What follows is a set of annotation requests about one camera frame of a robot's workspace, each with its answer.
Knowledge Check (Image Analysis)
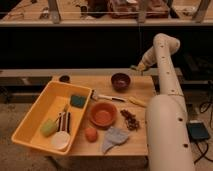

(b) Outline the grey-blue cloth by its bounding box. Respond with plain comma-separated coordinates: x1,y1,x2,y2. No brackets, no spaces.
102,126,129,154

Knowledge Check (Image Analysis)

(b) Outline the green sponge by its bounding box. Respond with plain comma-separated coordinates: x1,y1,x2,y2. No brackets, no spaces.
70,95,86,108

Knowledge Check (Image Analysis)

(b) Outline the dark brown bowl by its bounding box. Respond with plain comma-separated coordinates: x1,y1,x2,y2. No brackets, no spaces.
111,73,131,91

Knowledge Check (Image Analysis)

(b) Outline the white small bowl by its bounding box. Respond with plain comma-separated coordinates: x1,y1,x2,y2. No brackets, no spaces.
51,131,70,150

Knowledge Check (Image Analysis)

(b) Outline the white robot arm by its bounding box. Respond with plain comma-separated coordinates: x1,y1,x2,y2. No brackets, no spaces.
137,33,195,171

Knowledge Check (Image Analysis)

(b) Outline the dark striped brush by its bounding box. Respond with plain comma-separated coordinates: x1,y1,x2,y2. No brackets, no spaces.
58,112,71,133

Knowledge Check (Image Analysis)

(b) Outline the orange round fruit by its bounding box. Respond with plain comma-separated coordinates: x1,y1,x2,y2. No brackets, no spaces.
85,127,98,142

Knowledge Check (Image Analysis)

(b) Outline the light green cup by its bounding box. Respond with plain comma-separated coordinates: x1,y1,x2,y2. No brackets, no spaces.
40,119,58,137

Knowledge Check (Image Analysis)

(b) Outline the wooden handled utensil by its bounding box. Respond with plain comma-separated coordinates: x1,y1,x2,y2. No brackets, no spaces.
54,104,69,122

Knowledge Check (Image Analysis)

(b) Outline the brown grape bunch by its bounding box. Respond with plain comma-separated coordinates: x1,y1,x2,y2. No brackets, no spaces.
120,110,140,131

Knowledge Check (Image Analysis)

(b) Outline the yellow plastic bin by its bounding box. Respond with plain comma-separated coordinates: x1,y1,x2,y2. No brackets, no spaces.
11,81,92,155

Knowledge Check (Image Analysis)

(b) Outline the black cable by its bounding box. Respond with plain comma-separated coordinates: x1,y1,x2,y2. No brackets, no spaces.
192,99,213,164

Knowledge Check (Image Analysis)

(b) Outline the orange bowl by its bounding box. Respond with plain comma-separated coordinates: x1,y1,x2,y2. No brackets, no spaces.
89,102,117,128

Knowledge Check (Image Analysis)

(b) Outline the black foot pedal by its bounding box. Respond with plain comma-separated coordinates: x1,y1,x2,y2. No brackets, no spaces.
187,122,210,141

